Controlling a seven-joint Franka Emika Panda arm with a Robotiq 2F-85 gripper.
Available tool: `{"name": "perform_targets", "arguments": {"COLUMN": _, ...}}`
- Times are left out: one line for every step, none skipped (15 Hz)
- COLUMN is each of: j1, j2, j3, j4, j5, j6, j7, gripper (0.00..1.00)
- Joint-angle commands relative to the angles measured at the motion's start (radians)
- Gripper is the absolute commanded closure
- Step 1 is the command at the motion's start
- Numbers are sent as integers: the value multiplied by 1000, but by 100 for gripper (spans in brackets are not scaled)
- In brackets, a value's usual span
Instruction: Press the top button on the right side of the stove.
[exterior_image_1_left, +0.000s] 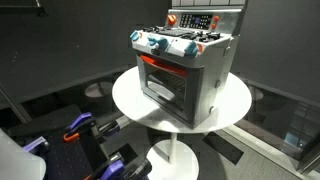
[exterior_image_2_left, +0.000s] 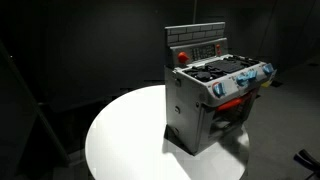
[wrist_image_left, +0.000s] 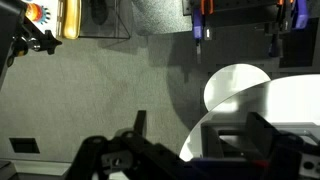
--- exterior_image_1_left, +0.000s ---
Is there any left teal knob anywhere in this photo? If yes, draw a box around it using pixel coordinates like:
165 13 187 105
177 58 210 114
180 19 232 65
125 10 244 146
130 31 140 41

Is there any middle teal knob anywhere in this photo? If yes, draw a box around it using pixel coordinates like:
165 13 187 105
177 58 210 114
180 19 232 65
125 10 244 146
148 37 169 50

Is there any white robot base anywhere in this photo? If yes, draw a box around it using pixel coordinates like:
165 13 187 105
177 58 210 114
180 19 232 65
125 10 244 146
0 129 46 180

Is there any teal knob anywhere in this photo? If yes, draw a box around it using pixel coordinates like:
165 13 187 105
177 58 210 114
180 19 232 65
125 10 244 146
184 41 198 57
130 31 140 41
148 37 169 50

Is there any purple clamp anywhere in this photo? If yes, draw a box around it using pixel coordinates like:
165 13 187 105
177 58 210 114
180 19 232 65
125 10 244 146
99 160 124 180
69 112 93 130

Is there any round white pedestal table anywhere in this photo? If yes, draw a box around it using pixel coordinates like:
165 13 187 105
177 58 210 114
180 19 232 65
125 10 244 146
112 67 252 180

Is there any purple clamp lower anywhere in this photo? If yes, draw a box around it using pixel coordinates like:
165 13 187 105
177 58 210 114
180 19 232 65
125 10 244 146
99 160 124 180

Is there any orange clamp handle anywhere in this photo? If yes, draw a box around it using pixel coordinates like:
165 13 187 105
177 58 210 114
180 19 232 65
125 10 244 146
63 133 80 143

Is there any orange button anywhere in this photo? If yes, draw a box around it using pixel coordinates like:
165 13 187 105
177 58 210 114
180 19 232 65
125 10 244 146
211 24 217 29
213 16 219 22

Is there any purple clamp upper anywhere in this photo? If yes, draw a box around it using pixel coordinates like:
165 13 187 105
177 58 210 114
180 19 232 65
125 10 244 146
69 112 93 130

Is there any right teal knob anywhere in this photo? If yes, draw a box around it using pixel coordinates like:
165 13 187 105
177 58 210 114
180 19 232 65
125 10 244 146
184 41 198 57

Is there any black keypad panel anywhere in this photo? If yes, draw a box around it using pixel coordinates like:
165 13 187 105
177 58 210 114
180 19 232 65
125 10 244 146
180 14 212 30

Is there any black mounting board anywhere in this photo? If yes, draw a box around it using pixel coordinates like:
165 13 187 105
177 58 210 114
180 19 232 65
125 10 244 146
2 105 107 180

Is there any black stove griddle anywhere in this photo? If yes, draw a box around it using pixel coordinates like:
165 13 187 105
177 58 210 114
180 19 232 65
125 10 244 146
157 29 193 37

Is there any orange oven door handle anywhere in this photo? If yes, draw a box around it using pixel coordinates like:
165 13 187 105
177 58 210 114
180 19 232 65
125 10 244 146
140 55 187 76

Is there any toy stove oven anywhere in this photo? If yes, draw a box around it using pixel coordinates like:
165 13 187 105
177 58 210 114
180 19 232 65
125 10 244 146
130 8 245 129

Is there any large orange left dial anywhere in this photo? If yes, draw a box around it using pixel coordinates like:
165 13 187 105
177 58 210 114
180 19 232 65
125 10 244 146
167 15 176 25

